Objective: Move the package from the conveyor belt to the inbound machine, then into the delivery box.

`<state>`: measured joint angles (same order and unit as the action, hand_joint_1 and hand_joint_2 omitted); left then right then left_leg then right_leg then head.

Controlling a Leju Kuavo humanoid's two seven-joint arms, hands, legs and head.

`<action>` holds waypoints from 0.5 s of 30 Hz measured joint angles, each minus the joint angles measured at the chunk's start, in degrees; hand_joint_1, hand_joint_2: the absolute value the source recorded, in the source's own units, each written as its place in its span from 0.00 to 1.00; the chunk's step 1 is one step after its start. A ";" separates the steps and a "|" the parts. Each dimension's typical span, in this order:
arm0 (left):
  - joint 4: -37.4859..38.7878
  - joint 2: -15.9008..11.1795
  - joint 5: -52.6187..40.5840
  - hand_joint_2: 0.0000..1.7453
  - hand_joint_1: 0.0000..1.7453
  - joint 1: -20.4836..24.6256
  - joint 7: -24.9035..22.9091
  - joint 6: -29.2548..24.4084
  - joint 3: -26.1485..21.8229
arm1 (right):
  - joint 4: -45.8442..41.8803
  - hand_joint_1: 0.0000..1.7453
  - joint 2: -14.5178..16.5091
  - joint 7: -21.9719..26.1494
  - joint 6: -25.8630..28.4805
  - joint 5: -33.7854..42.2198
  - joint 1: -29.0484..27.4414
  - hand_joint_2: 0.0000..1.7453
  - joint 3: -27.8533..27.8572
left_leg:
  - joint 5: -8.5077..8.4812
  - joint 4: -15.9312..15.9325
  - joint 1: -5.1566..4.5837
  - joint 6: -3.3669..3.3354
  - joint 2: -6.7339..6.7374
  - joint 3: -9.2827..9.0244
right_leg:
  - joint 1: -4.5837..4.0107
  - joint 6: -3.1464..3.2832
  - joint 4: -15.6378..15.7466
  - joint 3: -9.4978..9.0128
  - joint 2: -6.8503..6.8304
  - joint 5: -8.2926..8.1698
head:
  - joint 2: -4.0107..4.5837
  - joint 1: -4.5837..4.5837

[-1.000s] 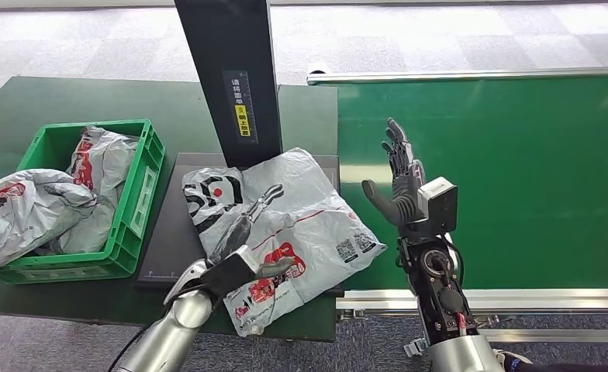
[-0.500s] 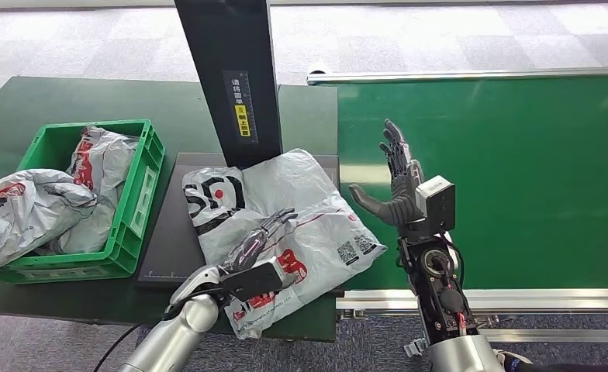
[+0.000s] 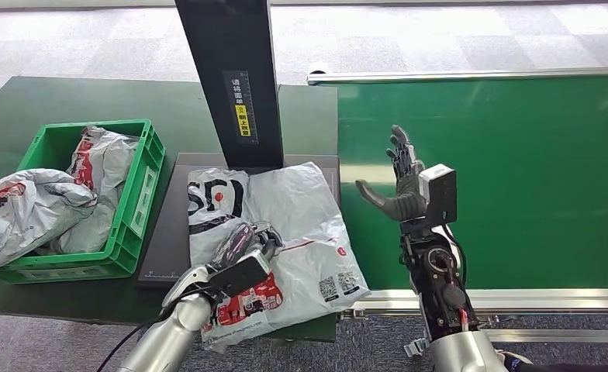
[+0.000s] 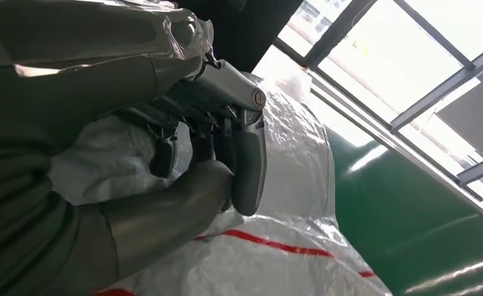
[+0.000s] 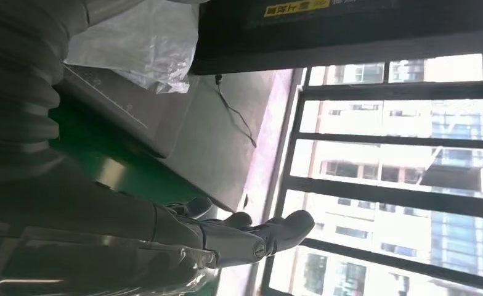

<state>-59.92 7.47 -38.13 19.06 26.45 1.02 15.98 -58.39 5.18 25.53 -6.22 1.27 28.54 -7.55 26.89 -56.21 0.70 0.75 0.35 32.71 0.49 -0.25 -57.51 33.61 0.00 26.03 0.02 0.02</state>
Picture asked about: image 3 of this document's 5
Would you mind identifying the aluminium conveyor rail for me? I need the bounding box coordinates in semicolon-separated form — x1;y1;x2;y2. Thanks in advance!
337;288;608;317
306;67;608;86

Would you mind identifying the green plastic crate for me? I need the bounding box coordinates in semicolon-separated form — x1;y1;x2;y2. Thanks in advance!
0;119;166;285

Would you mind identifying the small white conveyor bracket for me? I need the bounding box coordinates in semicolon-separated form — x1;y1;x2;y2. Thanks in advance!
404;337;432;359

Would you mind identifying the white courier package black print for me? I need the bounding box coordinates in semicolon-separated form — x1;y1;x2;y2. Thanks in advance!
187;162;371;353

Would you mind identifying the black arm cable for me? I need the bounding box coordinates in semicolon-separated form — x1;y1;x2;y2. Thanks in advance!
96;287;212;372
439;223;469;288

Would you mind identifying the yellow warning label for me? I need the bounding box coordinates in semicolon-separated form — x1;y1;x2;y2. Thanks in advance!
234;104;252;138

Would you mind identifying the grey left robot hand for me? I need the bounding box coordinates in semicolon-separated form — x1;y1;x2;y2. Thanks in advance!
209;220;285;272

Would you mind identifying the green conveyor belt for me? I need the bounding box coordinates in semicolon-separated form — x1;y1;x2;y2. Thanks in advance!
337;74;608;291

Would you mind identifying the thin aluminium frame bar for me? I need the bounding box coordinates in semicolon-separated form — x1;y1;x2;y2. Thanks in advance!
483;328;608;344

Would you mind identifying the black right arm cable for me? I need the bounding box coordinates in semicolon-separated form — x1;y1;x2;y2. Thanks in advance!
439;223;469;288

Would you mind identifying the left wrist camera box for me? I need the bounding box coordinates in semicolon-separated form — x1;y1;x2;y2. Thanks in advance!
209;250;273;299

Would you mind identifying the grey courier package red print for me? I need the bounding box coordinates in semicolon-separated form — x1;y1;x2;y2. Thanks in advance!
57;126;140;255
0;168;98;281

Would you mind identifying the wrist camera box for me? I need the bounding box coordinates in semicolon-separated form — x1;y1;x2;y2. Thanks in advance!
209;250;273;299
417;164;458;228

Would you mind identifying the black inbound scanner machine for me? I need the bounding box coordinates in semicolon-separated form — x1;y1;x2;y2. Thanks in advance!
135;0;342;294

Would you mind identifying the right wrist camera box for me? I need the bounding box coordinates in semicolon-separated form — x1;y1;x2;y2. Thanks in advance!
417;164;458;228

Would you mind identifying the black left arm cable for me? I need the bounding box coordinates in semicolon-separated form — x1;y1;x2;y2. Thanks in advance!
96;287;212;372

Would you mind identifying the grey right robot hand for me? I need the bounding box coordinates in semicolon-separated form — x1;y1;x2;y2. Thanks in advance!
355;124;428;222

